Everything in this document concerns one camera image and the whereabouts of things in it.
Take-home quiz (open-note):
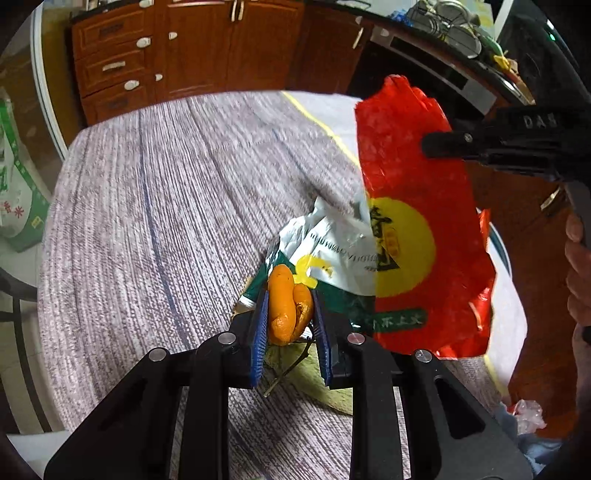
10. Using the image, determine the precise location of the dark chair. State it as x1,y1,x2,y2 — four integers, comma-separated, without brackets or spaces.
0,268,51,432

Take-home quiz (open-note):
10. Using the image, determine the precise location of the orange peel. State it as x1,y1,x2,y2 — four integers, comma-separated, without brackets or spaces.
267,264,315,346

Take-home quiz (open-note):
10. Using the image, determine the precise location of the black built-in appliance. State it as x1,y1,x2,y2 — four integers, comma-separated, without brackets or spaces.
346,23,509,116

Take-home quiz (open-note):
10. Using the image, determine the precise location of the red plastic bag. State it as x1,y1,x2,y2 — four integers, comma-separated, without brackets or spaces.
355,75,497,361

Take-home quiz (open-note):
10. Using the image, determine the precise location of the yellow green plastic item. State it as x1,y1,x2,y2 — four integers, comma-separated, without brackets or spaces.
489,39,520,75

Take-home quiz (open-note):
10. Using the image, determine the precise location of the grey printed tablecloth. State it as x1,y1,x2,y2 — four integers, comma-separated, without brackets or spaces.
39,90,504,480

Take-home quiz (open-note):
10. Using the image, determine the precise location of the clear crumpled plastic bag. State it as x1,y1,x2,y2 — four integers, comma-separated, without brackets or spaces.
505,398,548,437

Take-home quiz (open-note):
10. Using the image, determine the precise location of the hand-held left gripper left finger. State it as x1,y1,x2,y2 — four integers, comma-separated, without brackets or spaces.
44,288,271,480

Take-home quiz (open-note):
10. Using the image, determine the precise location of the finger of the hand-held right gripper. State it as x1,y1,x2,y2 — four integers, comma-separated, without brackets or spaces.
421,129,488,160

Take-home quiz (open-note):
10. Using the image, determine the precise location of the white green plastic bag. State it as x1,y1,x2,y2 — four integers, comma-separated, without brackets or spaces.
240,196,378,335

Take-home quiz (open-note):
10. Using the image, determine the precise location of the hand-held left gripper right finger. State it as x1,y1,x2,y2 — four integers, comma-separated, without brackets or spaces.
311,286,534,480

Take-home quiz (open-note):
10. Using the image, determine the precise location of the light blue fleece cloth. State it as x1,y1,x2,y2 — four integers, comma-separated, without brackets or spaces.
496,401,564,480

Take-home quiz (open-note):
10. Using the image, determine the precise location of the green white sack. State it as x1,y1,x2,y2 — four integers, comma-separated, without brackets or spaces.
0,88,51,252

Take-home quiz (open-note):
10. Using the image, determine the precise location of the white framed glass door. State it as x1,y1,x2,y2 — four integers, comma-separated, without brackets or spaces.
28,0,70,162

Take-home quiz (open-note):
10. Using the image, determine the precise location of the wooden cabinet with doors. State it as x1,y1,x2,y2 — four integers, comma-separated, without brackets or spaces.
462,157,583,425

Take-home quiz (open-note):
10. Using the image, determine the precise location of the metal dish rack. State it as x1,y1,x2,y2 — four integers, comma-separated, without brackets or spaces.
397,0,495,58

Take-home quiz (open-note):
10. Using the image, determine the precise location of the yellow green vegetable peel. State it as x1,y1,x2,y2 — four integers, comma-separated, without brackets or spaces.
265,342,354,416

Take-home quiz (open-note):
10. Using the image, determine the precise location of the wooden cabinet with drawers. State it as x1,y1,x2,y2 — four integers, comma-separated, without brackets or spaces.
69,0,370,125

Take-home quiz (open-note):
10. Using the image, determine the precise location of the person's right hand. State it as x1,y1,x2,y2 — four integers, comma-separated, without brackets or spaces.
564,215,591,344

